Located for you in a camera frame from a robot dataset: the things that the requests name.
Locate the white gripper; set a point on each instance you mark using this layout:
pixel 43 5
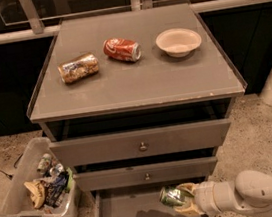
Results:
pixel 203 197

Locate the green soda can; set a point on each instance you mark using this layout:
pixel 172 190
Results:
pixel 174 197

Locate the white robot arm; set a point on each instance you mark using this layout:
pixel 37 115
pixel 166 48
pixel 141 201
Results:
pixel 249 194

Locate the grey open bottom drawer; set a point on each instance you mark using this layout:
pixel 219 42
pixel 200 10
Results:
pixel 137 201

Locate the grey middle drawer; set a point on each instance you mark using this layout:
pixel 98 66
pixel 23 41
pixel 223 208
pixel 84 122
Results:
pixel 145 174

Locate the grey drawer cabinet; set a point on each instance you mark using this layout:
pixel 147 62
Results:
pixel 156 91

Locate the grey top drawer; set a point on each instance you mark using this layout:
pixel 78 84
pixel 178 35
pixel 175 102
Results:
pixel 141 143

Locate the silver can in bin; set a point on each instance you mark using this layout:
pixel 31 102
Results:
pixel 56 170

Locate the small can in bin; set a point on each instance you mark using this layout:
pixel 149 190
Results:
pixel 44 164

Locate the red cola can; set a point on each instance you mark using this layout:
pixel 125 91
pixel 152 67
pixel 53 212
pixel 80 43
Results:
pixel 122 49

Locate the gold brown can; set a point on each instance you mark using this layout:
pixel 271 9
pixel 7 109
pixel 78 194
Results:
pixel 78 68

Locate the dark blue snack wrapper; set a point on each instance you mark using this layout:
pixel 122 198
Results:
pixel 55 188

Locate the clear plastic storage bin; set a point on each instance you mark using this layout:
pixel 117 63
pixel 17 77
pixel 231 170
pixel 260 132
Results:
pixel 17 202

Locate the tan crumpled bag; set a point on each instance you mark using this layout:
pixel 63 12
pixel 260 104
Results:
pixel 37 193

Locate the white paper bowl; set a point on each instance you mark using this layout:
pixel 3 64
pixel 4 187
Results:
pixel 178 42

